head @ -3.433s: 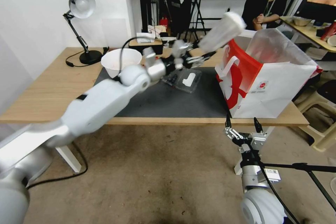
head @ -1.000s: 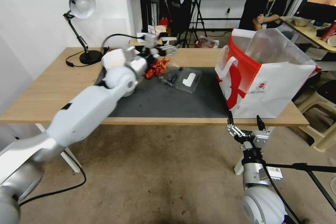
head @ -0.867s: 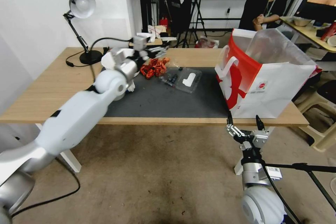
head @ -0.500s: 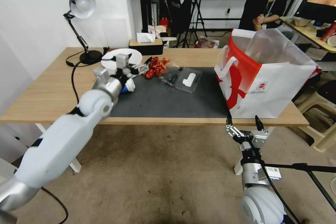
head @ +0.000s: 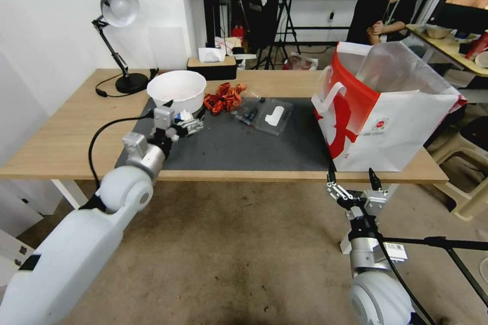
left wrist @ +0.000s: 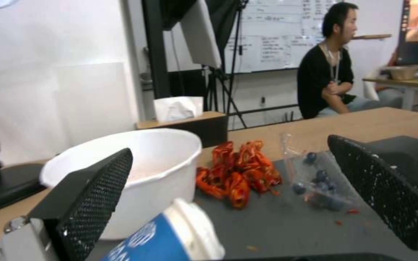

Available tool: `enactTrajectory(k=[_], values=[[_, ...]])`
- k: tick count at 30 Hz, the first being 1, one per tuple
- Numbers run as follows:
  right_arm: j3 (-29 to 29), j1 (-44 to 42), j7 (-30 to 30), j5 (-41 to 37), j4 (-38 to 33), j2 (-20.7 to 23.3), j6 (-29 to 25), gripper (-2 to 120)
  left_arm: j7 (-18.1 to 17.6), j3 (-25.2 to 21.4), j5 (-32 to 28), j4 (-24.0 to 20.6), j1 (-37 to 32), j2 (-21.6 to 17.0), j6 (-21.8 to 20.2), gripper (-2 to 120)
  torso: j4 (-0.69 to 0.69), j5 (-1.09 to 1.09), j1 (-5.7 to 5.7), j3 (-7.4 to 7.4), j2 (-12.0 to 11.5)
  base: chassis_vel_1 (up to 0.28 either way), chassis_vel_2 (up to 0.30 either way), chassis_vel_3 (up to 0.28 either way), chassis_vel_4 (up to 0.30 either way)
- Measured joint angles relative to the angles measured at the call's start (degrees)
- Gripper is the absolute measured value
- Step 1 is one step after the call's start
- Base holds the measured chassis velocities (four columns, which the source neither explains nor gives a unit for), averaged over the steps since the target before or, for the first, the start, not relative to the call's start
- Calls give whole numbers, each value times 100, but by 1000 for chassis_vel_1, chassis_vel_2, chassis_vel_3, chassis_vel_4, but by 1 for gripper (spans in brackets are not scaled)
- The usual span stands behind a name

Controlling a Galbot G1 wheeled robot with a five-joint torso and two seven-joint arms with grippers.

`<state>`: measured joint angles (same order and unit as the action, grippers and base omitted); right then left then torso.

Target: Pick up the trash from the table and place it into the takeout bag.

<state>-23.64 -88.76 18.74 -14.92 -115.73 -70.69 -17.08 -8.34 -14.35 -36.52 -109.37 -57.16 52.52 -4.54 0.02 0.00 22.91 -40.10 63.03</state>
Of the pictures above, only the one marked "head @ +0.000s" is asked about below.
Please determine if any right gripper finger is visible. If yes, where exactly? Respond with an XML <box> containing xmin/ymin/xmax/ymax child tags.
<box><xmin>367</xmin><ymin>167</ymin><xmax>389</xmax><ymax>199</ymax></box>
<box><xmin>325</xmin><ymin>164</ymin><xmax>356</xmax><ymax>210</ymax></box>

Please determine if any red and white delivery bag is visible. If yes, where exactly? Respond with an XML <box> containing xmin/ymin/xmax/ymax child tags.
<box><xmin>311</xmin><ymin>41</ymin><xmax>468</xmax><ymax>173</ymax></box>

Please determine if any black tissue box wooden lid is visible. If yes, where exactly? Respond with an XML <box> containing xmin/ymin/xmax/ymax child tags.
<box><xmin>186</xmin><ymin>47</ymin><xmax>238</xmax><ymax>81</ymax></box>

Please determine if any red plastic bag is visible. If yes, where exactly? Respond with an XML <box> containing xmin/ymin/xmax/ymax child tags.
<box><xmin>286</xmin><ymin>52</ymin><xmax>319</xmax><ymax>71</ymax></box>

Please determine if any white paper bowl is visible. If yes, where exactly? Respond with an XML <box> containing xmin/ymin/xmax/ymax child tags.
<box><xmin>146</xmin><ymin>70</ymin><xmax>207</xmax><ymax>113</ymax></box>

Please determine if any dark grey table mat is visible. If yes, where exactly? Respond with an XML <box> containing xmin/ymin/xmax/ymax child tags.
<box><xmin>114</xmin><ymin>97</ymin><xmax>333</xmax><ymax>172</ymax></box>

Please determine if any black metal stand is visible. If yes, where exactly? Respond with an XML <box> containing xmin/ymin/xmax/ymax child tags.
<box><xmin>375</xmin><ymin>236</ymin><xmax>488</xmax><ymax>309</ymax></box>

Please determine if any beige plastic stool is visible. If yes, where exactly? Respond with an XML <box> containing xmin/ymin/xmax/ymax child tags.
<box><xmin>431</xmin><ymin>117</ymin><xmax>488</xmax><ymax>222</ymax></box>

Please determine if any black desk lamp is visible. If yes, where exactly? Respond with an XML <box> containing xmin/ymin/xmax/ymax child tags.
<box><xmin>91</xmin><ymin>0</ymin><xmax>149</xmax><ymax>94</ymax></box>

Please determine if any black tripod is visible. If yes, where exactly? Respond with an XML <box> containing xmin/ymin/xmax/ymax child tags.
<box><xmin>253</xmin><ymin>0</ymin><xmax>302</xmax><ymax>71</ymax></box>

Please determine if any wooden side table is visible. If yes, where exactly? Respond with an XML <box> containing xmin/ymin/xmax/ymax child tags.
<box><xmin>406</xmin><ymin>23</ymin><xmax>488</xmax><ymax>74</ymax></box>

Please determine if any metal bowl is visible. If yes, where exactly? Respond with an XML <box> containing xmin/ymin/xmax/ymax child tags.
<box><xmin>423</xmin><ymin>24</ymin><xmax>454</xmax><ymax>39</ymax></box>

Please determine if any person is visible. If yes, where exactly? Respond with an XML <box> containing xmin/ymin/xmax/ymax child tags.
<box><xmin>346</xmin><ymin>0</ymin><xmax>434</xmax><ymax>46</ymax></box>

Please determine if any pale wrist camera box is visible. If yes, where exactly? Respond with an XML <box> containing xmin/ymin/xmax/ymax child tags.
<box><xmin>154</xmin><ymin>107</ymin><xmax>176</xmax><ymax>129</ymax></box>
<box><xmin>362</xmin><ymin>189</ymin><xmax>389</xmax><ymax>216</ymax></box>

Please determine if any orange-red lanyard bundle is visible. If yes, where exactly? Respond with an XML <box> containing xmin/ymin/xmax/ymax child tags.
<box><xmin>203</xmin><ymin>83</ymin><xmax>248</xmax><ymax>114</ymax></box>

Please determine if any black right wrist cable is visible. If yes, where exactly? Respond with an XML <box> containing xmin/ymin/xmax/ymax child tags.
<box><xmin>364</xmin><ymin>210</ymin><xmax>437</xmax><ymax>325</ymax></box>

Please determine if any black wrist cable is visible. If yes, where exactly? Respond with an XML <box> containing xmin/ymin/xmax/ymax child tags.
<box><xmin>88</xmin><ymin>116</ymin><xmax>157</xmax><ymax>188</ymax></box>
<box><xmin>364</xmin><ymin>210</ymin><xmax>437</xmax><ymax>325</ymax></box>

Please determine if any black lamp cable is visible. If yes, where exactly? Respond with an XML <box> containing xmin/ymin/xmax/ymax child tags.
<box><xmin>95</xmin><ymin>69</ymin><xmax>159</xmax><ymax>99</ymax></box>

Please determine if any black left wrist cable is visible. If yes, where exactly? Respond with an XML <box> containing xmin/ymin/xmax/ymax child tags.
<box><xmin>88</xmin><ymin>116</ymin><xmax>157</xmax><ymax>188</ymax></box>

